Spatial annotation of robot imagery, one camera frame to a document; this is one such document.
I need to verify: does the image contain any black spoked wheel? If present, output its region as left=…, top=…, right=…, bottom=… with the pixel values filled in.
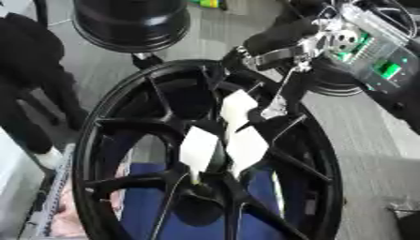
left=70, top=58, right=347, bottom=240

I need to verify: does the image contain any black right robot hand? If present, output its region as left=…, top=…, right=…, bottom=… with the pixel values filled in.
left=217, top=11, right=332, bottom=124

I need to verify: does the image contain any person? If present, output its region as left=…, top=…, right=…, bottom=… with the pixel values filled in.
left=0, top=12, right=91, bottom=170

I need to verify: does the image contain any black wheel stand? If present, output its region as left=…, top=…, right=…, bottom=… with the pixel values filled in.
left=129, top=52, right=164, bottom=70

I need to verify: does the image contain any green object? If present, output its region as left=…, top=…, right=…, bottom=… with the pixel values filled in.
left=187, top=0, right=230, bottom=9

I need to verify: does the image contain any pierced metal strip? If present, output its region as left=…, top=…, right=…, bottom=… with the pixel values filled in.
left=24, top=142, right=79, bottom=240

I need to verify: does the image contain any black round wheel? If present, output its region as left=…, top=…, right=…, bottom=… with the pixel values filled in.
left=303, top=58, right=367, bottom=98

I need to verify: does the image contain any black round wheel rim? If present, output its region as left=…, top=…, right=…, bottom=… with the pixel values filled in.
left=70, top=0, right=192, bottom=53

